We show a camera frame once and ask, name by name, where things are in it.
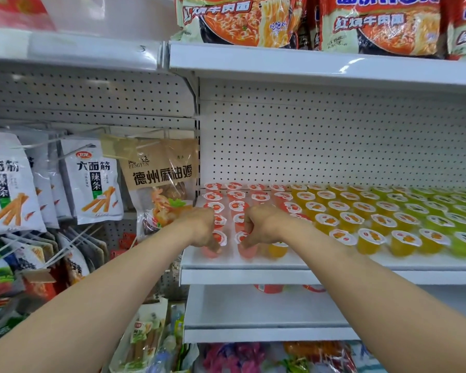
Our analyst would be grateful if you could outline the rows of green jelly cups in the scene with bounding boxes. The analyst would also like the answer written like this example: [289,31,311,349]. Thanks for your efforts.
[372,185,466,258]

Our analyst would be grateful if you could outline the person's left hand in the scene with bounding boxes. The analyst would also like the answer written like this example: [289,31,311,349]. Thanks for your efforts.
[175,207,223,254]

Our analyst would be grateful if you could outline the clear sausage snack packet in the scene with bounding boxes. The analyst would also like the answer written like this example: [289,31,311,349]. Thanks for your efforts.
[109,298,169,373]

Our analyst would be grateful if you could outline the person's left forearm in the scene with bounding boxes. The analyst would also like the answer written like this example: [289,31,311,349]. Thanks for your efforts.
[0,219,192,373]

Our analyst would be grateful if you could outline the orange candy bag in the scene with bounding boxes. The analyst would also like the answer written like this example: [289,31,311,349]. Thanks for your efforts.
[283,341,356,373]

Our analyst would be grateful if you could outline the white metal display hook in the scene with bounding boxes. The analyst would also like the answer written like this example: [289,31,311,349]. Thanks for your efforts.
[19,126,106,152]

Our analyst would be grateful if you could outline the pink candy bag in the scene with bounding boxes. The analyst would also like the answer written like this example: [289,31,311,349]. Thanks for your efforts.
[200,342,270,373]

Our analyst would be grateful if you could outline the person's right hand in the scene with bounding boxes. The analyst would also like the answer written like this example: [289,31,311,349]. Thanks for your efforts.
[240,206,296,250]

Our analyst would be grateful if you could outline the brown braised chicken packet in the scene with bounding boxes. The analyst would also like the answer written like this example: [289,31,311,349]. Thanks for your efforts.
[100,134,200,240]

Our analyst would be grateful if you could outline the white dark-print snack packet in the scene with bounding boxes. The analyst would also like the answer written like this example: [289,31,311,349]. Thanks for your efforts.
[56,231,109,286]

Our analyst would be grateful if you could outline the white spicy strip snack packet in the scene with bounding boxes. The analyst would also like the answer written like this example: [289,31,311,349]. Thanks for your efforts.
[0,131,47,236]
[25,140,73,229]
[60,139,124,225]

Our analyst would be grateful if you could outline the white perforated back panel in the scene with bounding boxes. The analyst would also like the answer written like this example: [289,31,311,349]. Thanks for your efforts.
[199,78,466,191]
[0,60,196,130]

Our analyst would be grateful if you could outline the red jelly cup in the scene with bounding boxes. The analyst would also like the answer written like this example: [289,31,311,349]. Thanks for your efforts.
[235,231,259,259]
[201,231,228,259]

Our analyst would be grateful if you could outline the rows of yellow jelly cups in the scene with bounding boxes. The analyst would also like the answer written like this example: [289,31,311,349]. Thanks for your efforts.
[267,184,451,259]

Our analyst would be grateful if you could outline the white metal shelf board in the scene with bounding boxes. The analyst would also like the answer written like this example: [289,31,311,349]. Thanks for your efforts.
[183,284,466,344]
[0,28,168,73]
[180,196,466,286]
[169,41,466,93]

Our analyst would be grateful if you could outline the person's right forearm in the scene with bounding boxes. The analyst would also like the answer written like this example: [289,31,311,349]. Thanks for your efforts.
[271,217,466,373]

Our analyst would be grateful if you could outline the green and red snack packet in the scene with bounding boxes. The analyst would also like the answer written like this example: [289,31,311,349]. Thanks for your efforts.
[0,239,26,303]

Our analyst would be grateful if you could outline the rows of red jelly cups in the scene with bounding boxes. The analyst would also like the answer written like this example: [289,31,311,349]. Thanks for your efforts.
[203,182,313,234]

